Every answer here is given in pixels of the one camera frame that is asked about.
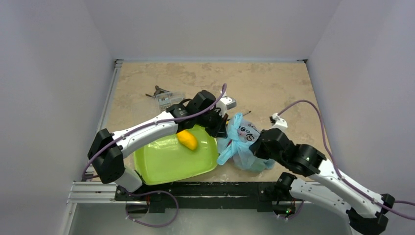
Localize blue printed plastic bag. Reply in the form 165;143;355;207
216;116;276;173

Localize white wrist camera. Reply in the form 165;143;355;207
270;113;288;132
216;96;237;116

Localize aluminium frame rail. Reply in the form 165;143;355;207
67;182;116;204

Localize black base bar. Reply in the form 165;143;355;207
115;182;298;216

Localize black yellow screwdriver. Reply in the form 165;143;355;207
227;110;252;121

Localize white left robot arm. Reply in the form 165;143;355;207
87;85;228;200

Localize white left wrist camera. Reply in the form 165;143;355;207
216;96;237;116

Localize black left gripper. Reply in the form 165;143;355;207
196;107;228;138

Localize clear plastic screw box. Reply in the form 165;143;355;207
156;92;185;112

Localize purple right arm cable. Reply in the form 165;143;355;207
277;99;415;221

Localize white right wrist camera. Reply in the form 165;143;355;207
270;113;288;132

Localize lime green plastic tray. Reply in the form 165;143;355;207
133;125;219;185

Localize yellow fake mango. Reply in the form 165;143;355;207
176;130;198;151

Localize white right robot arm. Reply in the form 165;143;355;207
249;129;395;235

